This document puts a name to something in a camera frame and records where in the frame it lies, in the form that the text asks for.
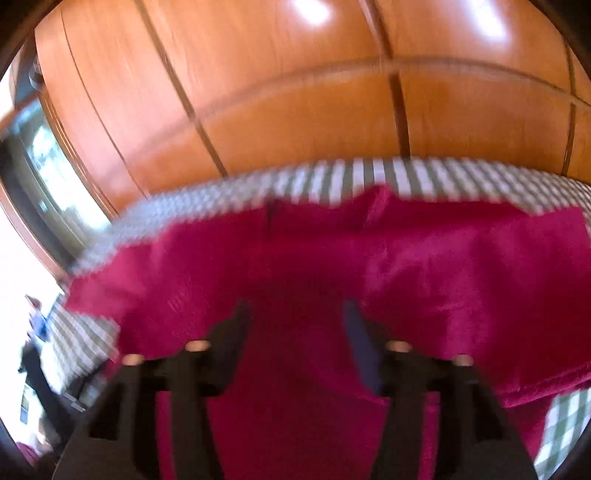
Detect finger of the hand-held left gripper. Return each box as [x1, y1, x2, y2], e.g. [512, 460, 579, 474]
[17, 295, 75, 441]

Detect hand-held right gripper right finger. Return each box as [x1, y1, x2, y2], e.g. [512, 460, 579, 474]
[344, 300, 539, 480]

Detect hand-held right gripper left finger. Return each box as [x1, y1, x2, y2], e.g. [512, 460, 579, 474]
[53, 300, 252, 480]

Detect magenta small garment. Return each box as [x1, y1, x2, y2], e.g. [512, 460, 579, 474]
[65, 185, 591, 480]

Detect green white checked bedsheet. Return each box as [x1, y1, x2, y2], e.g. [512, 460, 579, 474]
[44, 157, 591, 480]

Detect wooden framed glass panel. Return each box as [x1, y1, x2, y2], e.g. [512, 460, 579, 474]
[0, 108, 112, 278]

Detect wooden wardrobe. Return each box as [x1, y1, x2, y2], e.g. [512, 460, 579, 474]
[34, 0, 591, 222]

